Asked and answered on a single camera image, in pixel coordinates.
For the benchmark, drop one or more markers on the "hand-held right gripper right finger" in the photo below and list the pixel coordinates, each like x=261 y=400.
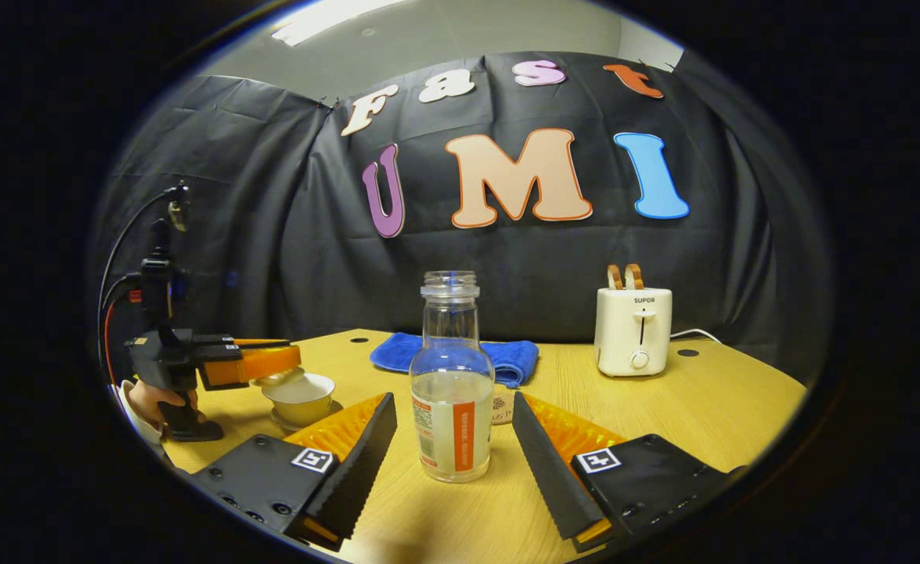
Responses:
x=546 y=466

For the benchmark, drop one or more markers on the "blue towel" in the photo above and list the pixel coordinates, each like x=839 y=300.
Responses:
x=514 y=360

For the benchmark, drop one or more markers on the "bread slice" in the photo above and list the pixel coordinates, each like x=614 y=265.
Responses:
x=615 y=277
x=635 y=276

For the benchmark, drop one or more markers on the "white toaster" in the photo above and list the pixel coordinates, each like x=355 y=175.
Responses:
x=632 y=333

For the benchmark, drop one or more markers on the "white teacup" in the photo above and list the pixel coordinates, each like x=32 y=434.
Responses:
x=303 y=403

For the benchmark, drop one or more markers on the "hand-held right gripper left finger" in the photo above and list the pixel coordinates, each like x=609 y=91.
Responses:
x=362 y=462

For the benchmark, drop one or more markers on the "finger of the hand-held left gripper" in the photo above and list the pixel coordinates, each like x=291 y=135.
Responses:
x=260 y=364
x=260 y=343

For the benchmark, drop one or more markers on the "white teacup lid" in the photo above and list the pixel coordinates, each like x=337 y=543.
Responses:
x=276 y=380

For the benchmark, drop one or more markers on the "white saucer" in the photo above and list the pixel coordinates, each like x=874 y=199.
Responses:
x=330 y=411

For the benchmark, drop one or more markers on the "clear water bottle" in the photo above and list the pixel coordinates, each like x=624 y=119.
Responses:
x=452 y=392

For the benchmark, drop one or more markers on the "round cork coaster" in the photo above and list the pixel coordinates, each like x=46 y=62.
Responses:
x=503 y=409

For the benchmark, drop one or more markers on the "black backdrop cloth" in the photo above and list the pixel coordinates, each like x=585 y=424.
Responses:
x=546 y=266

